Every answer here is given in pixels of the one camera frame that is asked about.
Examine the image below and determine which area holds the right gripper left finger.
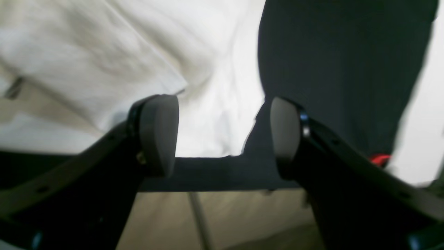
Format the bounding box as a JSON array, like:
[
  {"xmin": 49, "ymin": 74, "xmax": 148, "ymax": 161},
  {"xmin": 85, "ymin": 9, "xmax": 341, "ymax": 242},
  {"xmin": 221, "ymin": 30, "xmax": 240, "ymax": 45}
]
[{"xmin": 0, "ymin": 95, "xmax": 179, "ymax": 250}]

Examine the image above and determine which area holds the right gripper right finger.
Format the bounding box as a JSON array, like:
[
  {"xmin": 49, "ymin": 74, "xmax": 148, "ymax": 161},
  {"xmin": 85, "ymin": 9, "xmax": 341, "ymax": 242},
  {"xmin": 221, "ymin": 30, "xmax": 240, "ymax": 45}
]
[{"xmin": 271, "ymin": 98, "xmax": 444, "ymax": 250}]

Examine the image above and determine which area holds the white T-shirt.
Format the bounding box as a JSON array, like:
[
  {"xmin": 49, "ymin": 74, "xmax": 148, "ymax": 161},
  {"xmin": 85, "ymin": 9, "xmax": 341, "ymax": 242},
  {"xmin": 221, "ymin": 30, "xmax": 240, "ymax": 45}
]
[{"xmin": 1, "ymin": 0, "xmax": 265, "ymax": 158}]

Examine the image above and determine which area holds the red black clamp bottom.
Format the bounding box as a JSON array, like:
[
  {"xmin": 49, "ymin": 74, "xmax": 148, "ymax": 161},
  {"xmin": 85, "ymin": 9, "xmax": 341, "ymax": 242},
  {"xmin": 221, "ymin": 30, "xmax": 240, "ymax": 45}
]
[{"xmin": 369, "ymin": 154, "xmax": 391, "ymax": 169}]

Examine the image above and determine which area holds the white frame right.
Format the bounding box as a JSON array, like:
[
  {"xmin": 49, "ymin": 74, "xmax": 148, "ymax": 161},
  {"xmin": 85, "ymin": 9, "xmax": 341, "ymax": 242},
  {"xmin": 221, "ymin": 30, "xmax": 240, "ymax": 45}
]
[{"xmin": 387, "ymin": 1, "xmax": 444, "ymax": 187}]

